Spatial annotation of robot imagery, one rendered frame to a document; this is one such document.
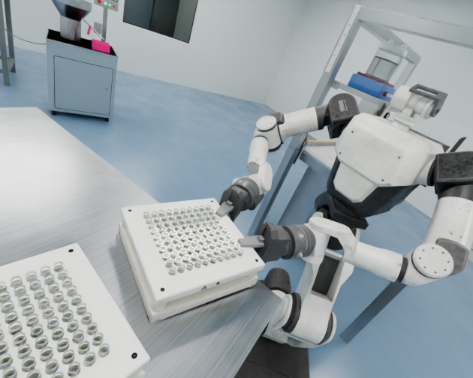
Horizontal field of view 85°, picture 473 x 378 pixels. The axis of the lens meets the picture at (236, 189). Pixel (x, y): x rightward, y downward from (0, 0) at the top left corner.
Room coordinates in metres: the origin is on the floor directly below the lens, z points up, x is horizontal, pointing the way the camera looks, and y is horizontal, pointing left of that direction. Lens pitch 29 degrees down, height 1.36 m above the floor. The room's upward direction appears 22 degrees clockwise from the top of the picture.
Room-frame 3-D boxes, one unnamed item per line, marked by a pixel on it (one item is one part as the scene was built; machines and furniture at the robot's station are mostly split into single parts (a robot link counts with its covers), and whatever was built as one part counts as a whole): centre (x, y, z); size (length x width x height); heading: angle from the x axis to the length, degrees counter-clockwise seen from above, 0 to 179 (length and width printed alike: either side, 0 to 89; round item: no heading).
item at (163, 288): (0.44, 0.05, 0.96); 0.25 x 0.24 x 0.02; 44
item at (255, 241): (0.48, -0.08, 0.98); 0.06 x 0.03 x 0.02; 126
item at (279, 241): (0.53, -0.15, 0.96); 0.12 x 0.10 x 0.13; 126
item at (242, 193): (0.65, -0.01, 0.96); 0.12 x 0.10 x 0.13; 166
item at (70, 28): (2.85, 2.17, 0.95); 0.49 x 0.36 x 0.38; 129
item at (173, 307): (0.44, 0.05, 0.91); 0.24 x 0.24 x 0.02; 44
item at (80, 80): (2.84, 2.10, 0.38); 0.63 x 0.57 x 0.76; 129
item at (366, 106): (1.69, -0.58, 1.19); 0.22 x 0.11 x 0.20; 140
